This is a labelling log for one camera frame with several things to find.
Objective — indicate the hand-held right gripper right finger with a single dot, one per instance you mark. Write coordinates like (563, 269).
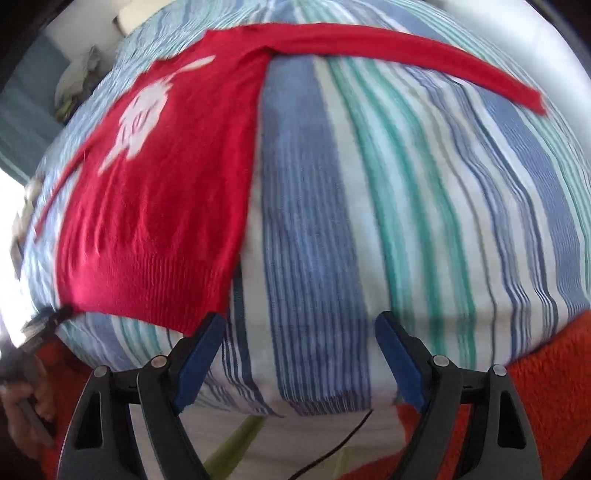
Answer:
(401, 364)

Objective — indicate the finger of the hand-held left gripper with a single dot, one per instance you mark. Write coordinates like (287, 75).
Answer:
(51, 321)

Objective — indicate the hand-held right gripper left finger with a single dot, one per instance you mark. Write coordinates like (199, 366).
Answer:
(198, 364)

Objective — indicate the red sweater with white figure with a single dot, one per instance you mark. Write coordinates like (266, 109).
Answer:
(152, 221)

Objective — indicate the person's left hand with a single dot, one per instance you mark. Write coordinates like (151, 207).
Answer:
(27, 415)

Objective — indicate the beige patterned pillow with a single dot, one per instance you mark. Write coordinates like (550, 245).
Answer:
(25, 221)

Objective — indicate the white sheet with green print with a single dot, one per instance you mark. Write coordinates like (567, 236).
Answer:
(286, 443)

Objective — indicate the blue green striped bed cover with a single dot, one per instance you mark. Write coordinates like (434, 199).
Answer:
(369, 230)

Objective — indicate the teal curtain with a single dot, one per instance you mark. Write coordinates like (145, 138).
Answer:
(32, 106)

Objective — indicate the folded checked blanket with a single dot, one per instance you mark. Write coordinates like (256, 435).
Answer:
(81, 78)

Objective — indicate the cream padded headboard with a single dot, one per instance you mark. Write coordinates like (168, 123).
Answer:
(131, 18)

